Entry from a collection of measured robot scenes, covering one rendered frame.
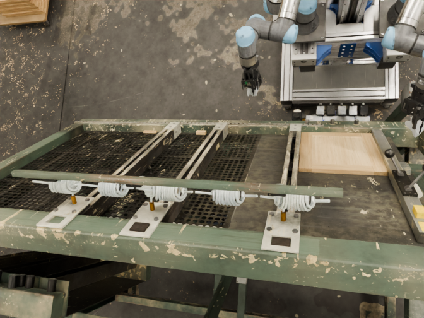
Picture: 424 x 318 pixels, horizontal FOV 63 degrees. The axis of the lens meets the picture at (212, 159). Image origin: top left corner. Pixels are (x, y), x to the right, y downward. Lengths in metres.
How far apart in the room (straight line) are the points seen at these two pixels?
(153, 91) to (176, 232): 2.44
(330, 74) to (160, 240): 2.17
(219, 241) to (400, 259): 0.47
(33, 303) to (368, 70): 2.57
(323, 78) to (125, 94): 1.84
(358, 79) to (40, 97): 3.07
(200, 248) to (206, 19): 2.75
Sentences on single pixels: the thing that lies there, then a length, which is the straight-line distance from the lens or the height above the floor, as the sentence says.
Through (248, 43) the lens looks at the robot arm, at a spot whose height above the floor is 1.62.
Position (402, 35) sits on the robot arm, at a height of 1.58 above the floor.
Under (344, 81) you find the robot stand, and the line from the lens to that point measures 2.90.
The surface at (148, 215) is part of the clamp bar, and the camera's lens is 1.17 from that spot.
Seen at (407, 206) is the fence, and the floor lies 1.57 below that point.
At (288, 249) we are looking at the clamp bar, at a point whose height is 1.94.
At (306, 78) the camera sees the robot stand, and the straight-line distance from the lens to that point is 2.89.
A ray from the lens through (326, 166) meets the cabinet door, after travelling 1.66.
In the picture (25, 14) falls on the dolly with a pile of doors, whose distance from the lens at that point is 4.39.
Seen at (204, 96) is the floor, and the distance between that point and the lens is 3.20.
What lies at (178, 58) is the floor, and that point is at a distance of 3.41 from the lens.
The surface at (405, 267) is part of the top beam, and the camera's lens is 1.01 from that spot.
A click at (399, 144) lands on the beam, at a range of 2.15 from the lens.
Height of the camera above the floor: 2.91
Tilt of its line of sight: 73 degrees down
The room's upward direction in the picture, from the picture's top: 61 degrees counter-clockwise
